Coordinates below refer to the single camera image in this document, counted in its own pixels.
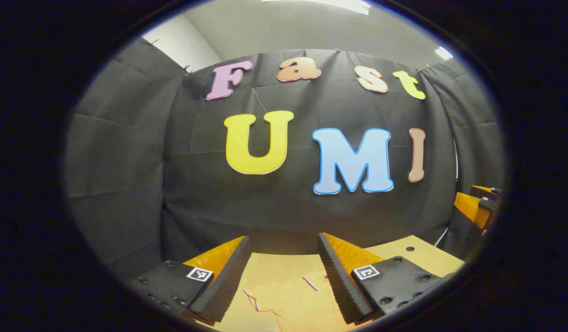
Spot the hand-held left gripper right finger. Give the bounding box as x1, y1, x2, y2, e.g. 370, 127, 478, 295
317, 232, 455, 326

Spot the black backdrop cloth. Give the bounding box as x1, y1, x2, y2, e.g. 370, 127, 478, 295
65, 37, 506, 282

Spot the white cable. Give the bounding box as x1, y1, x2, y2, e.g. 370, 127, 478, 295
434, 138, 460, 247

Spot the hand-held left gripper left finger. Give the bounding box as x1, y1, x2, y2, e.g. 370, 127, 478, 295
127, 235, 253, 327

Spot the orange T-shirt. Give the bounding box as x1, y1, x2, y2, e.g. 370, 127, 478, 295
244, 271, 353, 332

